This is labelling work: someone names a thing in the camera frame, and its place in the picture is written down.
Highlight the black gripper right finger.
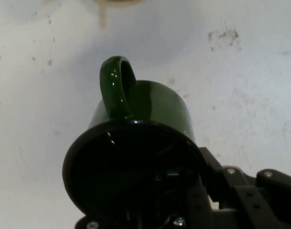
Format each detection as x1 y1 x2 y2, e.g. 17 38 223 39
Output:
199 147 291 229

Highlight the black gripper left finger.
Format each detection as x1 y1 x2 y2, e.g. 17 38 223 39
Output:
75 168 214 229

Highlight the green enamel mug black rim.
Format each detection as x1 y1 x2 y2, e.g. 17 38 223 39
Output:
62 55 207 217

